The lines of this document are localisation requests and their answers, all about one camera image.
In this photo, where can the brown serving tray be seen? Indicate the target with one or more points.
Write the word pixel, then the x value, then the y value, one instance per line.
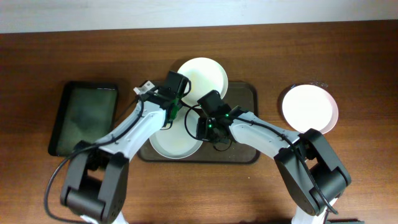
pixel 238 94

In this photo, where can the green and yellow sponge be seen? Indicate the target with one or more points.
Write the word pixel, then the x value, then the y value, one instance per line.
pixel 174 108

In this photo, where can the black rectangular water tray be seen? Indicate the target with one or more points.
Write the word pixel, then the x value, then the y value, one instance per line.
pixel 86 112

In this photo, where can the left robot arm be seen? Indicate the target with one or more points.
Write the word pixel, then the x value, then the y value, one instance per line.
pixel 95 186

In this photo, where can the white plate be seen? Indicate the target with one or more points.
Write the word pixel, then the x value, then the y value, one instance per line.
pixel 174 142
pixel 205 75

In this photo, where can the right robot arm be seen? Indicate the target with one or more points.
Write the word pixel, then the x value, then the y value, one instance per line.
pixel 312 172

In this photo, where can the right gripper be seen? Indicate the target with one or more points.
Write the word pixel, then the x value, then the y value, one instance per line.
pixel 201 133

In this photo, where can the pale plate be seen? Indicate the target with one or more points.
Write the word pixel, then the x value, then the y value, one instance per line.
pixel 309 106

